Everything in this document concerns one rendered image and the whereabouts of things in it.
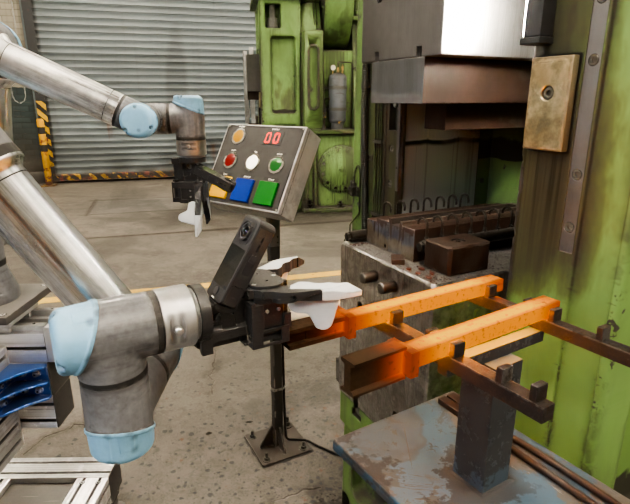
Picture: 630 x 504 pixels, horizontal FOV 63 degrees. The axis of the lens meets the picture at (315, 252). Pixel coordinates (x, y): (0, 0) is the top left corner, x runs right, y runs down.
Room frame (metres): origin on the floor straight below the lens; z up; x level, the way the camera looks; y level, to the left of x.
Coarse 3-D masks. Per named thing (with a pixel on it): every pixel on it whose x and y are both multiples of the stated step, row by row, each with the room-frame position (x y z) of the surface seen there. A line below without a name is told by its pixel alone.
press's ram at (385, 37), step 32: (384, 0) 1.28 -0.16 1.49; (416, 0) 1.17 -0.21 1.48; (448, 0) 1.10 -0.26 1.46; (480, 0) 1.14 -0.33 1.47; (512, 0) 1.18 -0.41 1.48; (384, 32) 1.28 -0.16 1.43; (416, 32) 1.17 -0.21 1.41; (448, 32) 1.10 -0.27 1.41; (480, 32) 1.14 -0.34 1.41; (512, 32) 1.18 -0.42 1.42
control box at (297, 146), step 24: (240, 144) 1.70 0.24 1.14; (264, 144) 1.64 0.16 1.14; (288, 144) 1.58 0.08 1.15; (312, 144) 1.59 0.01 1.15; (216, 168) 1.71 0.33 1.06; (240, 168) 1.64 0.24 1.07; (264, 168) 1.59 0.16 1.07; (288, 168) 1.53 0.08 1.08; (288, 192) 1.50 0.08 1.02; (264, 216) 1.57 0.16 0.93; (288, 216) 1.50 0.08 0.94
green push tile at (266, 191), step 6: (258, 186) 1.55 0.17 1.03; (264, 186) 1.54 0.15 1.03; (270, 186) 1.52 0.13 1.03; (276, 186) 1.51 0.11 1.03; (258, 192) 1.54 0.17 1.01; (264, 192) 1.52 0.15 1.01; (270, 192) 1.51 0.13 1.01; (276, 192) 1.51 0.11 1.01; (258, 198) 1.53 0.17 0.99; (264, 198) 1.51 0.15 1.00; (270, 198) 1.50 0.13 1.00; (258, 204) 1.52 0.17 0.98; (264, 204) 1.50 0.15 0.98; (270, 204) 1.49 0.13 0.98
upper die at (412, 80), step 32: (384, 64) 1.27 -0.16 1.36; (416, 64) 1.16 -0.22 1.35; (448, 64) 1.17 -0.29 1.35; (480, 64) 1.21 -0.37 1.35; (512, 64) 1.26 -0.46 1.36; (384, 96) 1.27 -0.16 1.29; (416, 96) 1.16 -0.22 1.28; (448, 96) 1.17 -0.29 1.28; (480, 96) 1.22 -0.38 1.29; (512, 96) 1.26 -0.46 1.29
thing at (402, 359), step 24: (504, 312) 0.70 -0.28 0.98; (528, 312) 0.70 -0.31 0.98; (432, 336) 0.62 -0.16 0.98; (456, 336) 0.62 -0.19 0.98; (480, 336) 0.64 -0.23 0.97; (360, 360) 0.53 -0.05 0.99; (384, 360) 0.56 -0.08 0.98; (408, 360) 0.56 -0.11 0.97; (432, 360) 0.59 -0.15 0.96; (360, 384) 0.54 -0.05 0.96; (384, 384) 0.55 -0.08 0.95
